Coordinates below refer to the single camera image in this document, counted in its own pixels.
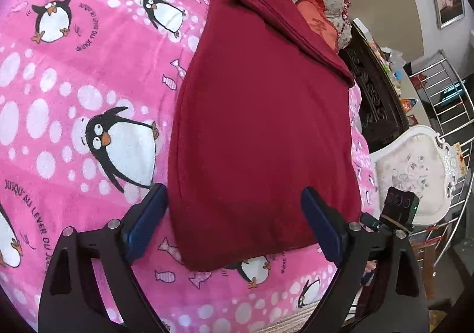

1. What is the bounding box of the dark red fleece sweater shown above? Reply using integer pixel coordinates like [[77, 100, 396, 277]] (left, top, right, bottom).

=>
[[167, 0, 361, 271]]

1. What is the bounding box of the white ornate chair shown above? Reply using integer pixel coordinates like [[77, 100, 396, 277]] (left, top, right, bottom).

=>
[[370, 124, 467, 225]]

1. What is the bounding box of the dark carved wooden headboard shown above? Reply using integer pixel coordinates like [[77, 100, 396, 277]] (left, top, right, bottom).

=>
[[339, 25, 409, 153]]

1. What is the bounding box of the metal drying rack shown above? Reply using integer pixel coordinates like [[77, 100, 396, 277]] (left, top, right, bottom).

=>
[[409, 50, 473, 265]]

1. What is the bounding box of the red heart cushion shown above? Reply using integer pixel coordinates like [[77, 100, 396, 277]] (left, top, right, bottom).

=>
[[297, 0, 339, 52]]

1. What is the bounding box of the pink penguin blanket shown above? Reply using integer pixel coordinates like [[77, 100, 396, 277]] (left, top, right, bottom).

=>
[[0, 0, 382, 333]]

